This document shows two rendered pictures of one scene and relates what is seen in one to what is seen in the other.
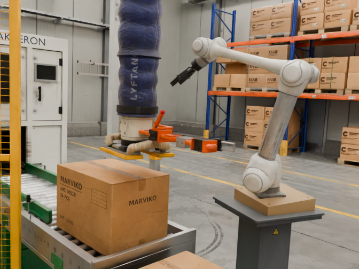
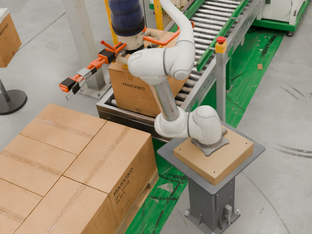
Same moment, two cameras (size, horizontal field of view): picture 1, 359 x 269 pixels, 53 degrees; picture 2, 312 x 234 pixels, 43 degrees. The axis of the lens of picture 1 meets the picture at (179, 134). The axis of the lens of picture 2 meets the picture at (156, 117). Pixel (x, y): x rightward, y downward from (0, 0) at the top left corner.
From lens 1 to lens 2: 295 cm
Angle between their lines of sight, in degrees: 77
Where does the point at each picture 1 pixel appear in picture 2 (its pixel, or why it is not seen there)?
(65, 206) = not seen: hidden behind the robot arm
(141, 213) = (133, 93)
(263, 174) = (157, 125)
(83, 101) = not seen: outside the picture
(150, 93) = (118, 19)
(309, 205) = (209, 178)
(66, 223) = not seen: hidden behind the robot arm
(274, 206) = (178, 154)
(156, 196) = (144, 88)
